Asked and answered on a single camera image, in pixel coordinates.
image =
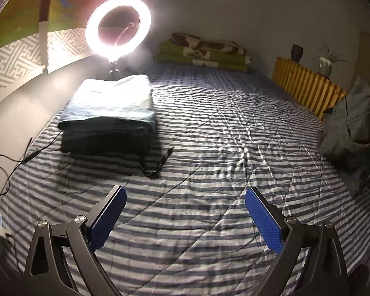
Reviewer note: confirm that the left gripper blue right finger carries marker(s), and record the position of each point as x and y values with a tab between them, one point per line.
324	272

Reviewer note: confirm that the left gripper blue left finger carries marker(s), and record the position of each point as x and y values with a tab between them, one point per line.
47	271

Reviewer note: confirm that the dark grey knitted garment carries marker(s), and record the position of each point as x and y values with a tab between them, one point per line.
345	137

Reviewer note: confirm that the striped blue white bedsheet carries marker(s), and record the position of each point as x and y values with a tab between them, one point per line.
188	231

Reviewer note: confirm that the folded clothes stack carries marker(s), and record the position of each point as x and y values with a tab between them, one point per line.
105	117

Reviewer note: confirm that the potted plant white pot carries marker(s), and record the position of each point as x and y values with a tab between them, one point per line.
329	60

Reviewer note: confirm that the dark ceramic vase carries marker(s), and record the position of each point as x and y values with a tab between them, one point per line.
296	53

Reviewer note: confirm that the folded green brown blanket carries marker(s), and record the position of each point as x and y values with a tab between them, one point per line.
198	51

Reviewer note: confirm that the wooden slatted bed rail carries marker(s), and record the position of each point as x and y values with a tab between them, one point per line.
308	88

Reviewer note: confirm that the bright ring light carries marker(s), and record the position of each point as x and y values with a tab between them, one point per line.
115	29

